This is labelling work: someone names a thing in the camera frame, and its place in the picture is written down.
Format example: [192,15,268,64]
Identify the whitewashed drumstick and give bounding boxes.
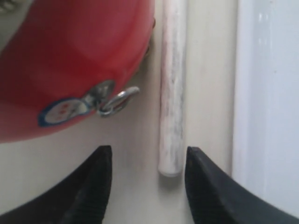
[158,0,187,177]

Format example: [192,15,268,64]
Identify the small red drum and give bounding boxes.
[0,0,155,143]

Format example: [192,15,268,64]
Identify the white plastic tray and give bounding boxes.
[232,0,299,216]

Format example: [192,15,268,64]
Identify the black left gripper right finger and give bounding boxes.
[185,147,299,224]

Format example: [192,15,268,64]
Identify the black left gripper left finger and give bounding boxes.
[0,146,112,224]

